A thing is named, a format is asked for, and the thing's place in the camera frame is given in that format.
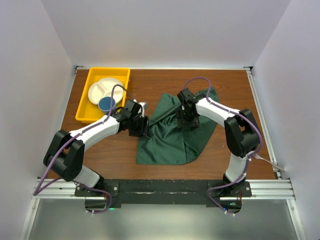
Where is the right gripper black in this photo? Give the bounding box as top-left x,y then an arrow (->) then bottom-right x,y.
175,107 -> 200,131

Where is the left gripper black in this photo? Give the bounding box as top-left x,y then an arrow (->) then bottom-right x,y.
128,114 -> 150,138

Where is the dark green cloth napkin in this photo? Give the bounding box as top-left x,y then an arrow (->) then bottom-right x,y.
136,93 -> 217,165

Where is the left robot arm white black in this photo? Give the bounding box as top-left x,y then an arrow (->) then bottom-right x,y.
43,100 -> 149,196

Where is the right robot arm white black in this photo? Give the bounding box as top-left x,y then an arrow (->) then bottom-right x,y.
177,88 -> 263,197

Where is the blue plastic cup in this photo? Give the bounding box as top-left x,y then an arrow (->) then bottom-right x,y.
98,96 -> 117,114

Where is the yellow plastic bin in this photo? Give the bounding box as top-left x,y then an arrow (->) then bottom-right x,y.
75,67 -> 130,124

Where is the white divided plate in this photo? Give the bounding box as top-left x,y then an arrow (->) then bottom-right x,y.
88,77 -> 124,105

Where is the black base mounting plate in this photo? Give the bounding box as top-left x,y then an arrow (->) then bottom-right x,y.
74,179 -> 252,213

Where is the silver metal fork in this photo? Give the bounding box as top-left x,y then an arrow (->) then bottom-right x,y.
252,153 -> 285,172

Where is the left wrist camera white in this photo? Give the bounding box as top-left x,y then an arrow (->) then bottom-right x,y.
133,99 -> 148,119

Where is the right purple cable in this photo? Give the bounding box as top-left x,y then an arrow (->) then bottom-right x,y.
182,76 -> 263,213

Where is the purple cable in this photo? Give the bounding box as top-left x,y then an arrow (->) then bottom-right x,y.
32,84 -> 138,197
182,76 -> 263,213

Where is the aluminium table frame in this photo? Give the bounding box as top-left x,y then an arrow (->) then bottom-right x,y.
19,65 -> 307,240

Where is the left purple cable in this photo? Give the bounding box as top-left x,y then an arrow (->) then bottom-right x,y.
32,84 -> 138,197

